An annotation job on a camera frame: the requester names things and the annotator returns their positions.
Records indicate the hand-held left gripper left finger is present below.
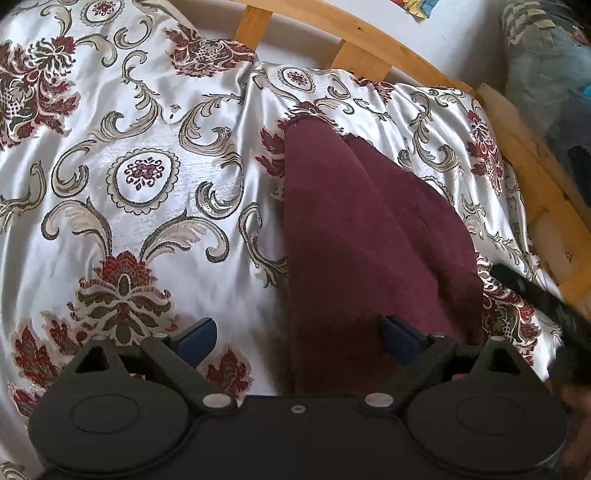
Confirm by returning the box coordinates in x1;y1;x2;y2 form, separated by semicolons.
68;318;235;415

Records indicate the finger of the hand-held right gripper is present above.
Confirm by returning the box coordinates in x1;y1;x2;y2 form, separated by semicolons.
488;262;574;327

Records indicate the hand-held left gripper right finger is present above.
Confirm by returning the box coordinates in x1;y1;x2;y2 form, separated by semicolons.
380;315;528;411

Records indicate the maroon cloth garment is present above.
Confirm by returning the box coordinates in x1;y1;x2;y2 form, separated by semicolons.
276;115;485;398

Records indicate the floral satin bedspread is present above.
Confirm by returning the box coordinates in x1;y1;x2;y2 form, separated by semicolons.
0;0;566;480

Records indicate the striped grey cloth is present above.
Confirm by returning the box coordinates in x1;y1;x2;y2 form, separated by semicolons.
502;0;575;47

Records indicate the colourful wall poster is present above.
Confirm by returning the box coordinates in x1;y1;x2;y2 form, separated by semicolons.
392;0;440;20

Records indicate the wooden bed frame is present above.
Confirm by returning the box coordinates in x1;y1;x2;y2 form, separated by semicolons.
233;0;591;319

